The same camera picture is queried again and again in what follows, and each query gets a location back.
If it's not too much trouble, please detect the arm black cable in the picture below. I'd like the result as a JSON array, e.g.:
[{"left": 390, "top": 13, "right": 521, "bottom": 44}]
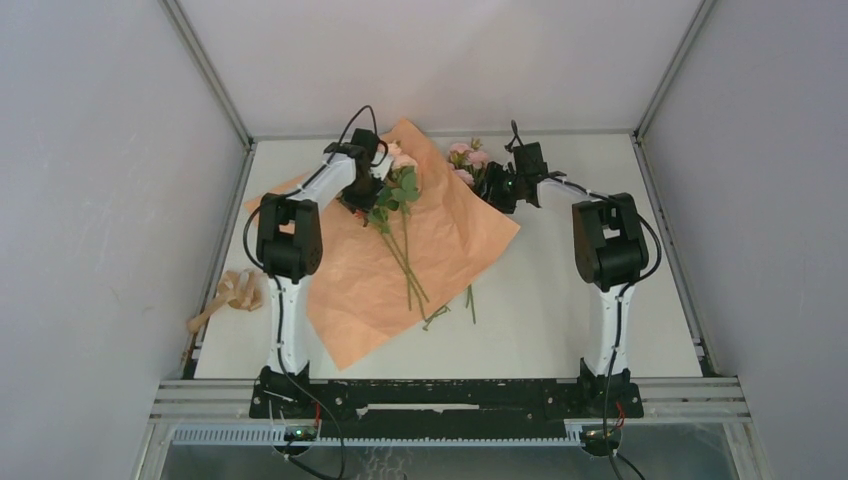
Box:
[
  {"left": 504, "top": 119, "right": 664, "bottom": 480},
  {"left": 241, "top": 104, "right": 392, "bottom": 480}
]

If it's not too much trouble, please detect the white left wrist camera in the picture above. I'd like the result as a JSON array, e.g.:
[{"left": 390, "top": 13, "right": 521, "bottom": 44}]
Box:
[{"left": 370, "top": 153, "right": 394, "bottom": 181}]

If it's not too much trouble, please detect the pink fake rose bunch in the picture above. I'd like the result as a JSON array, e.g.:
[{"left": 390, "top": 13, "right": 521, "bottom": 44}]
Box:
[{"left": 422, "top": 137, "right": 491, "bottom": 332}]

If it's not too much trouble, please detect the brown wrapping paper sheet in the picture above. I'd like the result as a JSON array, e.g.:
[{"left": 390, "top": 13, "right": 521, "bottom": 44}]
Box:
[{"left": 243, "top": 117, "right": 522, "bottom": 372}]

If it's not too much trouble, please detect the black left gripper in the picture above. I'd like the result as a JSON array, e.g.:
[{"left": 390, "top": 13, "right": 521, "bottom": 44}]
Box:
[{"left": 339, "top": 170, "right": 387, "bottom": 219}]

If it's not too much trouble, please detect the tan ribbon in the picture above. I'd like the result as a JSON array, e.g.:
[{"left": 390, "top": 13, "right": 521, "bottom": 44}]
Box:
[{"left": 186, "top": 268, "right": 266, "bottom": 334}]

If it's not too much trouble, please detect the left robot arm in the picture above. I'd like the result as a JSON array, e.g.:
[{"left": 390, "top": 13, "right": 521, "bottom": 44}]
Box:
[{"left": 251, "top": 129, "right": 391, "bottom": 417}]

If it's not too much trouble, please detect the black mounting base rail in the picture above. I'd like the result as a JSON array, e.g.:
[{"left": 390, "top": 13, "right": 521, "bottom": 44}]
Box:
[{"left": 248, "top": 372, "right": 645, "bottom": 438}]

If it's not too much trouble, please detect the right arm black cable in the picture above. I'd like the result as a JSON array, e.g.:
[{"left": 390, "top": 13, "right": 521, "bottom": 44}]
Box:
[{"left": 504, "top": 119, "right": 664, "bottom": 480}]

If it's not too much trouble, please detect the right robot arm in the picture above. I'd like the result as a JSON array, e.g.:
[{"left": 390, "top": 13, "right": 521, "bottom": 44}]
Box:
[{"left": 479, "top": 138, "right": 662, "bottom": 416}]

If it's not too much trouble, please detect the pink fake rose stem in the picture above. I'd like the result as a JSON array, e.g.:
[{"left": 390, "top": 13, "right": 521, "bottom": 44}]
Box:
[{"left": 363, "top": 141, "right": 429, "bottom": 318}]

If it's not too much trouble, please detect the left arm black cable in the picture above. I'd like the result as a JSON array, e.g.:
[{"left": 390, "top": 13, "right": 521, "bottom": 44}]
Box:
[{"left": 241, "top": 104, "right": 392, "bottom": 480}]

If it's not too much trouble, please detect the pink fake rose sprig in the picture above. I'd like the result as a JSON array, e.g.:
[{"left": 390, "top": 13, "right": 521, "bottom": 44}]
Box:
[{"left": 353, "top": 186, "right": 429, "bottom": 320}]

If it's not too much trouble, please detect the aluminium frame rail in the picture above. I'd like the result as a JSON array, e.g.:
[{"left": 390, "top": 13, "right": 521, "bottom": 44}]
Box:
[{"left": 150, "top": 377, "right": 752, "bottom": 423}]

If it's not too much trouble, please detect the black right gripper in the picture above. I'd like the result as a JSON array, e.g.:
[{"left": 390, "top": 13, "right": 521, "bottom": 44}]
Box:
[{"left": 467, "top": 160, "right": 525, "bottom": 214}]

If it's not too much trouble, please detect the white slotted cable duct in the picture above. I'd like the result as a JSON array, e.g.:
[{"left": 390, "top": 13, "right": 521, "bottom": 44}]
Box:
[{"left": 171, "top": 424, "right": 591, "bottom": 447}]

